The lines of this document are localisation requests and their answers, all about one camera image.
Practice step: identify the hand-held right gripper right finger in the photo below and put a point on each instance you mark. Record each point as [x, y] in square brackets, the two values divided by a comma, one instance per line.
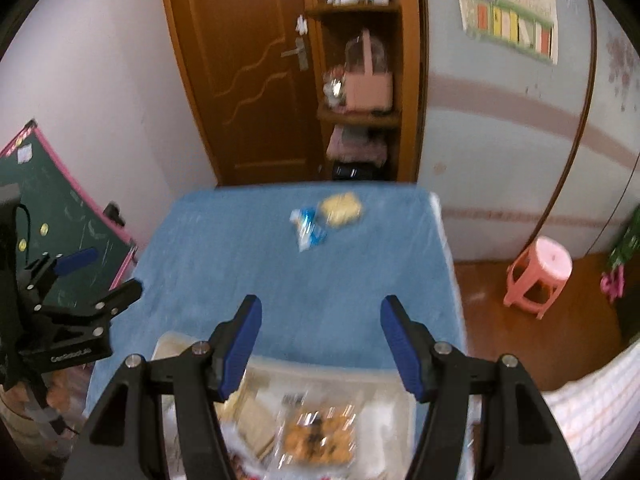
[402, 350]

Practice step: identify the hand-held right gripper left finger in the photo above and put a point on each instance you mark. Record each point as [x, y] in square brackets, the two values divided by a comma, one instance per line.
[240, 345]

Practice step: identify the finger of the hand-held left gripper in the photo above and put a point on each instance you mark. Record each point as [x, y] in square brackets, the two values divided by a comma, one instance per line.
[115, 300]
[77, 260]

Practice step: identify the white plastic bin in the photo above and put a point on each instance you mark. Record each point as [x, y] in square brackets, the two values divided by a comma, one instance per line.
[350, 380]

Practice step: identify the clear cookie packet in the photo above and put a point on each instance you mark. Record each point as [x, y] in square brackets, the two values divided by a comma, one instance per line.
[315, 435]

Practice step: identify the blue white snack packet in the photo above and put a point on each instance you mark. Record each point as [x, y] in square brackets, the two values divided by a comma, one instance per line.
[309, 232]

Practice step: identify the yellow puffed snack packet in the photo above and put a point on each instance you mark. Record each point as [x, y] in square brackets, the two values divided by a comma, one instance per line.
[341, 208]

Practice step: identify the black clamp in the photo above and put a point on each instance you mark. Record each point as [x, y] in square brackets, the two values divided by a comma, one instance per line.
[114, 212]

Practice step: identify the blue tablecloth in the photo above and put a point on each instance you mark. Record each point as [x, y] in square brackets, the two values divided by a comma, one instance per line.
[300, 285]

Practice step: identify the pink plastic stool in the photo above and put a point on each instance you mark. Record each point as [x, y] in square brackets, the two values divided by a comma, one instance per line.
[547, 260]

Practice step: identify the black object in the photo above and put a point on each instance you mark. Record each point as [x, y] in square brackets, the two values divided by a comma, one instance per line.
[352, 171]

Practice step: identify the person's checked clothing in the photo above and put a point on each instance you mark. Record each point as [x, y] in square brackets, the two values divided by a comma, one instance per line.
[590, 410]

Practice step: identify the folded pink clothes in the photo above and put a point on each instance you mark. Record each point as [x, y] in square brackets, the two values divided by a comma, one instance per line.
[355, 147]

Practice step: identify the pink green toy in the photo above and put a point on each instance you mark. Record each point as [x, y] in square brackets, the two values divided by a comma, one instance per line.
[617, 280]

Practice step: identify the pale striped wardrobe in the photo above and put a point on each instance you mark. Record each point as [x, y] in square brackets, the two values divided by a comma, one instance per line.
[500, 135]

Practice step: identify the wooden door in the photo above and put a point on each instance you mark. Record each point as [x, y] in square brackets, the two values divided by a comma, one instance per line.
[240, 60]

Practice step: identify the pink basket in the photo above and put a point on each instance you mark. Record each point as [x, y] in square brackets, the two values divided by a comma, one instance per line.
[370, 90]

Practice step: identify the wooden shelf unit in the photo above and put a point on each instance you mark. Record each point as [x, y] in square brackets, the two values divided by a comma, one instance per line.
[410, 85]

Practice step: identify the pile of wrappers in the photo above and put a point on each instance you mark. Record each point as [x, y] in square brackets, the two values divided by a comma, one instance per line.
[334, 87]

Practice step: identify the green chalkboard pink frame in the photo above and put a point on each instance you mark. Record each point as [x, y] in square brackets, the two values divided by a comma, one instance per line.
[65, 210]

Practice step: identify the wall poster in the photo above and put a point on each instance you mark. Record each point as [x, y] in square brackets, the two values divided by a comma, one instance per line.
[505, 15]

